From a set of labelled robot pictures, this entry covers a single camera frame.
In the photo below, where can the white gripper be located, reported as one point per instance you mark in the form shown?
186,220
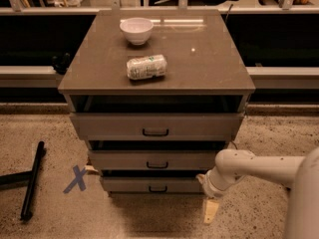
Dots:
208,187

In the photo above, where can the grey drawer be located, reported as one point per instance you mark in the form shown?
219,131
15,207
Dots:
153,160
212,127
151,185

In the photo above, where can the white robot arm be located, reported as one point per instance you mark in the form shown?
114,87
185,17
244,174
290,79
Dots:
298,173

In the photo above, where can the grey drawer cabinet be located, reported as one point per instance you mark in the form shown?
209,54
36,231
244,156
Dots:
204,75

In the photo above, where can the blue tape cross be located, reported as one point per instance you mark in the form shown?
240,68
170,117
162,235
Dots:
78,180

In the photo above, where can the crushed white can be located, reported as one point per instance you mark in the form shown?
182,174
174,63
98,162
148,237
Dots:
146,67

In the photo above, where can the white bowl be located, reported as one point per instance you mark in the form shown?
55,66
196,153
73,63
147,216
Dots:
137,30

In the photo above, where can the black stand leg left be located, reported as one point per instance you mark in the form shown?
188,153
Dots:
30,178

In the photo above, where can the metal railing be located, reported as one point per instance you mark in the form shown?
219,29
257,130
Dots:
166,4

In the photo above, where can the black clamp on rail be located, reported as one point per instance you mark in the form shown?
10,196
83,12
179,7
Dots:
61,64

